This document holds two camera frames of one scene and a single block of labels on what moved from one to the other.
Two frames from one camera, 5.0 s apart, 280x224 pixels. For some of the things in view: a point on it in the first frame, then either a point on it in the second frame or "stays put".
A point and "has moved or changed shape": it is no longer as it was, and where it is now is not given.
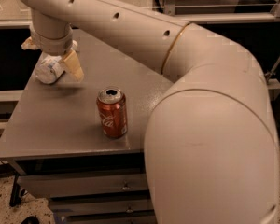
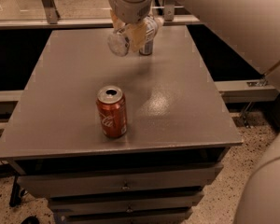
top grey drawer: x=91 y=183 stays put
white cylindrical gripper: x=51 y=45 → x=131 y=10
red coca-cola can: x=112 y=105 stays put
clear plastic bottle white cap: x=49 y=68 has moved or changed shape
